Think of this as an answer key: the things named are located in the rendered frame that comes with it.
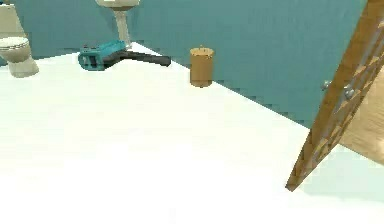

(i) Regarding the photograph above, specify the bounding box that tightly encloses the beige pedestal sink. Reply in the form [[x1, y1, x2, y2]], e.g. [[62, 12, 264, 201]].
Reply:
[[95, 0, 141, 50]]

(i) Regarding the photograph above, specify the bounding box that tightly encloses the tan cylindrical bin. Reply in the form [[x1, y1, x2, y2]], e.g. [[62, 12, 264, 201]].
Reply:
[[189, 46, 215, 89]]

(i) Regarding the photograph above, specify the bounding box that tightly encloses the beige toilet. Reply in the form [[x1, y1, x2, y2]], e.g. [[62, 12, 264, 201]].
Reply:
[[0, 2, 40, 79]]

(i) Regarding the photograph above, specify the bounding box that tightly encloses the brown wooden door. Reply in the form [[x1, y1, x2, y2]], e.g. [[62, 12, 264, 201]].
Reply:
[[285, 0, 384, 193]]

